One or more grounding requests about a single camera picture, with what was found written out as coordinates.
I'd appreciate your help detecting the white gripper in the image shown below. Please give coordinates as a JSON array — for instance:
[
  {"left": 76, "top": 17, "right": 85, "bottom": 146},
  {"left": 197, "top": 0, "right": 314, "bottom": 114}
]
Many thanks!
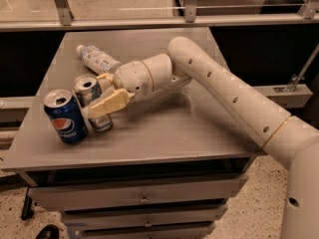
[{"left": 82, "top": 61, "right": 153, "bottom": 120}]

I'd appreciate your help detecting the silver blue Red Bull can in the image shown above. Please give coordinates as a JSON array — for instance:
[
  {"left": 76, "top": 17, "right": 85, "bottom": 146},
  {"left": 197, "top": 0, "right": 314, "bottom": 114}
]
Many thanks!
[{"left": 73, "top": 74, "right": 113, "bottom": 131}]

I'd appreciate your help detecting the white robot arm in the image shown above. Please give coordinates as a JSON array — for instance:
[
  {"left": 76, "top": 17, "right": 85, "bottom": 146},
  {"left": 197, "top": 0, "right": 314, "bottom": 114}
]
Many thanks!
[{"left": 85, "top": 37, "right": 319, "bottom": 239}]

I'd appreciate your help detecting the blue Pepsi can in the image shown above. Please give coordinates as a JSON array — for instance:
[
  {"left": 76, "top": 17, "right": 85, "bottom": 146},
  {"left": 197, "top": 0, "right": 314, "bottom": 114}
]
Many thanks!
[{"left": 44, "top": 89, "right": 88, "bottom": 144}]

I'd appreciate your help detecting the clear plastic water bottle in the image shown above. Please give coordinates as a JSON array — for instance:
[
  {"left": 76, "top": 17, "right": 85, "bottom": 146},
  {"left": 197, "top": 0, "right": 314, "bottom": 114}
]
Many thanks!
[{"left": 77, "top": 45, "right": 121, "bottom": 75}]

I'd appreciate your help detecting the grey drawer cabinet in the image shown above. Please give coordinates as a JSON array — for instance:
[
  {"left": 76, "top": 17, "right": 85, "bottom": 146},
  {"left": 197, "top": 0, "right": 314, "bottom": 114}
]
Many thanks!
[{"left": 1, "top": 27, "right": 269, "bottom": 239}]

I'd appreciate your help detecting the top grey drawer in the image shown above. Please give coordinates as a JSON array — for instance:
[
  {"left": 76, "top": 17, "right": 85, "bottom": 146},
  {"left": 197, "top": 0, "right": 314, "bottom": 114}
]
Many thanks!
[{"left": 29, "top": 173, "right": 248, "bottom": 211}]

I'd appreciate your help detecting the grey drawer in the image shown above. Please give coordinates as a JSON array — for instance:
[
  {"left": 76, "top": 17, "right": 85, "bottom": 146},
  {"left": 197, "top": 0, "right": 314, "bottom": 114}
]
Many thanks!
[
  {"left": 29, "top": 173, "right": 248, "bottom": 211},
  {"left": 80, "top": 222, "right": 215, "bottom": 239},
  {"left": 63, "top": 204, "right": 227, "bottom": 231}
]

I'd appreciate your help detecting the black object at floor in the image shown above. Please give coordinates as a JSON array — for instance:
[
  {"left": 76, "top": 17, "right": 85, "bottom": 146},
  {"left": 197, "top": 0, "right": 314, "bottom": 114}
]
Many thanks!
[{"left": 36, "top": 224, "right": 60, "bottom": 239}]

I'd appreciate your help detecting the middle grey drawer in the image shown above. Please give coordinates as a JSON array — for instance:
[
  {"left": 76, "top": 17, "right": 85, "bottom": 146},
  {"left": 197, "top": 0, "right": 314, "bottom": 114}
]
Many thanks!
[{"left": 63, "top": 204, "right": 227, "bottom": 231}]

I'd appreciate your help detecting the bottom grey drawer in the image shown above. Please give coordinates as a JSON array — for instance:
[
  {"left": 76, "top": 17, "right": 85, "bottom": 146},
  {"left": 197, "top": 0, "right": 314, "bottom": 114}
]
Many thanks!
[{"left": 80, "top": 222, "right": 215, "bottom": 239}]

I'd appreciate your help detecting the metal railing frame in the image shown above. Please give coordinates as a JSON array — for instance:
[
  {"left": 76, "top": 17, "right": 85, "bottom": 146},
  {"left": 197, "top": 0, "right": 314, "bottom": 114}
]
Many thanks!
[{"left": 0, "top": 0, "right": 319, "bottom": 32}]

